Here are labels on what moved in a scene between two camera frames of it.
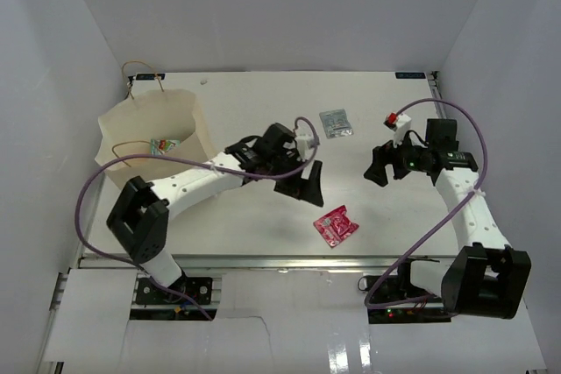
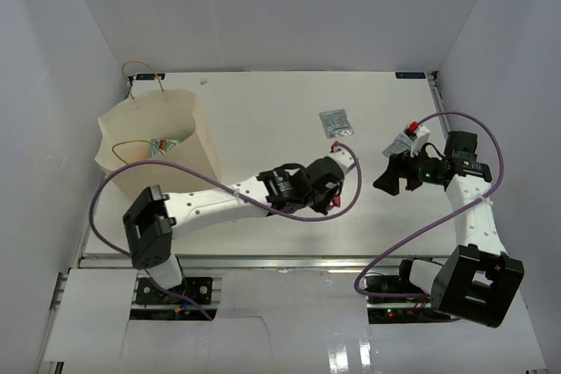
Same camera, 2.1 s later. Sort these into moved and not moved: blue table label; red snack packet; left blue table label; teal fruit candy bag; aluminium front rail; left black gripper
Moved: red snack packet; left black gripper
Not moved: blue table label; aluminium front rail; left blue table label; teal fruit candy bag
